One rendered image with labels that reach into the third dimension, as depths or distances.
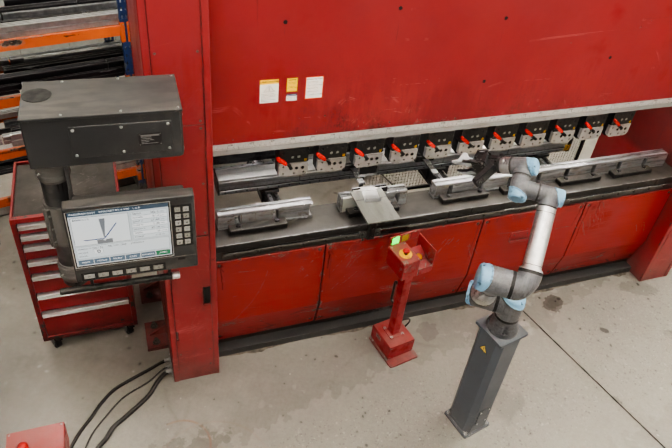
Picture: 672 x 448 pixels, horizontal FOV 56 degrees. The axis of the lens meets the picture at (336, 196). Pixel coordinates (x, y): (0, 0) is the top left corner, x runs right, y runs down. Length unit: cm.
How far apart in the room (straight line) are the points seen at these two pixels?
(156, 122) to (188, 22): 44
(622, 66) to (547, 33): 61
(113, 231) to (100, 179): 111
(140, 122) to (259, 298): 162
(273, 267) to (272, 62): 114
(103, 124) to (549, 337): 311
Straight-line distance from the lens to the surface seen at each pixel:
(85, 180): 352
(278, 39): 276
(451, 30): 307
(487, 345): 319
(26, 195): 349
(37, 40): 407
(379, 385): 379
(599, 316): 463
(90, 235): 243
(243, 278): 339
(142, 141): 222
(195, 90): 255
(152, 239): 246
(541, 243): 264
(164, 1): 239
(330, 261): 348
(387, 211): 329
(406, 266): 335
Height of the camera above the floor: 304
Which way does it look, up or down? 38 degrees down
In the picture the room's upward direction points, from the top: 7 degrees clockwise
